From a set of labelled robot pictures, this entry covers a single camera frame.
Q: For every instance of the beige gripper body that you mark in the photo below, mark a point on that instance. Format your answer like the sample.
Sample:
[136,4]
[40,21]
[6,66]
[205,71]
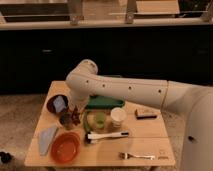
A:
[77,100]

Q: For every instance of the dark purple grape bunch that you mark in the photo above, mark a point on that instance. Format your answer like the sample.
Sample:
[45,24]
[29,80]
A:
[75,116]

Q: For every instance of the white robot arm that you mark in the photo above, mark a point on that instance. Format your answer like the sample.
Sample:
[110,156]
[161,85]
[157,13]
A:
[195,102]

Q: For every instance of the red plastic bowl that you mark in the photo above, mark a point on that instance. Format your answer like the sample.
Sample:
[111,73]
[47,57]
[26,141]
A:
[65,148]

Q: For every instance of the blue grey sponge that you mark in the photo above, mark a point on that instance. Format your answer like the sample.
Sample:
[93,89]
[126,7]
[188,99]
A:
[59,104]

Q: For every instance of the green plastic tray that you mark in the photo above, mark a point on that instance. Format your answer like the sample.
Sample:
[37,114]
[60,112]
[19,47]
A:
[102,102]

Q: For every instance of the small metal cup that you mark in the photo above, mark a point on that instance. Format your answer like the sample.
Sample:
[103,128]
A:
[66,121]

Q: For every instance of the green cucumber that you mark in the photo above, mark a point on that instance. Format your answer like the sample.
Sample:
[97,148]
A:
[86,124]

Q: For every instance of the light green cup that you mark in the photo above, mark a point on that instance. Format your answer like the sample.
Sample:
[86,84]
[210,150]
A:
[99,120]

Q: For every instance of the white paper cup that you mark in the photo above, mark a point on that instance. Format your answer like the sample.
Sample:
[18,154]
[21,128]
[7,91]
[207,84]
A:
[118,115]

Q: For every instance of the black wooden block brush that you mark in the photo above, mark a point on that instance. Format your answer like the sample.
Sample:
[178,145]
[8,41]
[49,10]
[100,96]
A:
[144,114]

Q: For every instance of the black object on floor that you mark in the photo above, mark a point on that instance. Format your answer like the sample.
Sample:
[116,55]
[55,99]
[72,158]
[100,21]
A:
[5,157]

